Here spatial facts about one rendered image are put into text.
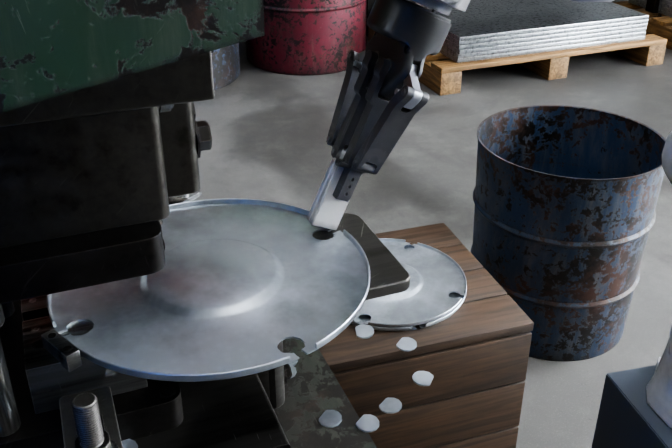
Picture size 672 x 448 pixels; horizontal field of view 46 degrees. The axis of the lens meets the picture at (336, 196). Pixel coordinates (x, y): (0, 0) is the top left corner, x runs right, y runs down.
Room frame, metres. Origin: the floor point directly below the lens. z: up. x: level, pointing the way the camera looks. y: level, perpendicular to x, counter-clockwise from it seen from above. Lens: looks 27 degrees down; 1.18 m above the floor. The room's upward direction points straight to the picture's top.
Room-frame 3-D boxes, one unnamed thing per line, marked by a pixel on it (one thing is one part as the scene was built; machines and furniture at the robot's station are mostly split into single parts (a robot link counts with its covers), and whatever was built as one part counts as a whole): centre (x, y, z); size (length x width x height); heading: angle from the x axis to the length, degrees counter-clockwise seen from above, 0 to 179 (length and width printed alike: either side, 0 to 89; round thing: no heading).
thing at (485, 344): (1.25, -0.10, 0.18); 0.40 x 0.38 x 0.35; 108
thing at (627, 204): (1.64, -0.53, 0.24); 0.42 x 0.42 x 0.48
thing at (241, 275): (0.61, 0.11, 0.78); 0.29 x 0.29 x 0.01
